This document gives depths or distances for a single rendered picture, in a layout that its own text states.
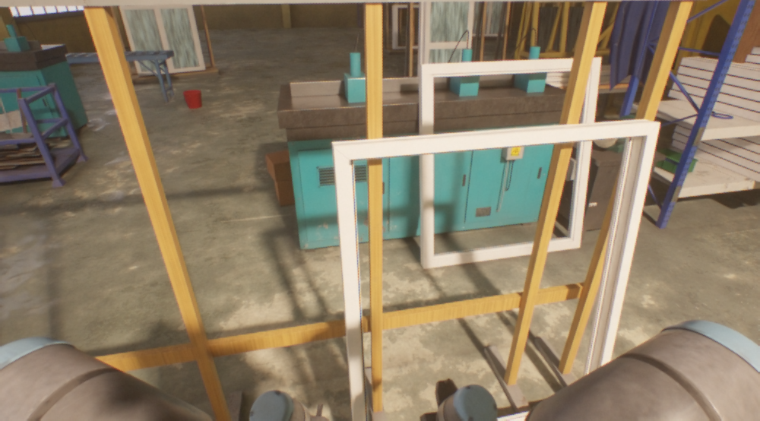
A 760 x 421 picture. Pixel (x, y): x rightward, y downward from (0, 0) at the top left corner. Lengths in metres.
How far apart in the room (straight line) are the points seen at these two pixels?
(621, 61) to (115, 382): 4.17
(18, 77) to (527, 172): 6.30
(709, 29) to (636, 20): 8.12
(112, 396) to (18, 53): 6.45
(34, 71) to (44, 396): 6.45
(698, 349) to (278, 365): 2.16
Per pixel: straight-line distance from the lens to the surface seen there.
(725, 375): 0.53
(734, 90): 4.53
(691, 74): 4.78
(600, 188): 3.46
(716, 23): 12.45
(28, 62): 6.81
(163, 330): 2.89
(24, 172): 5.51
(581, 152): 3.28
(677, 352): 0.53
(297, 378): 2.39
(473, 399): 1.00
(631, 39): 4.28
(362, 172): 2.81
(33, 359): 0.55
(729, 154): 4.75
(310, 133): 2.64
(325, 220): 2.97
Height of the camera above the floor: 1.89
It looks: 27 degrees down
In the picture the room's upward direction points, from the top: straight up
